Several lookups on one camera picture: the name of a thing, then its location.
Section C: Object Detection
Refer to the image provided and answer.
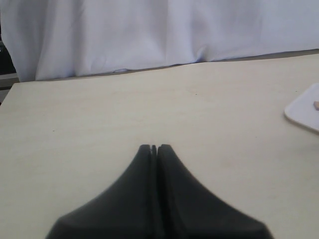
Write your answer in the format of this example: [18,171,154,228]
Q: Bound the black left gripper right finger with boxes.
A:
[157,144,273,239]

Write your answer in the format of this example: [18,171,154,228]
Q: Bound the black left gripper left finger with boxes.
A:
[47,144,158,239]

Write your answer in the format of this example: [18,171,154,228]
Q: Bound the white plastic tray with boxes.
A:
[284,83,319,133]

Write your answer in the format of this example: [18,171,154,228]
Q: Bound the white backdrop curtain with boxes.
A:
[0,0,319,82]

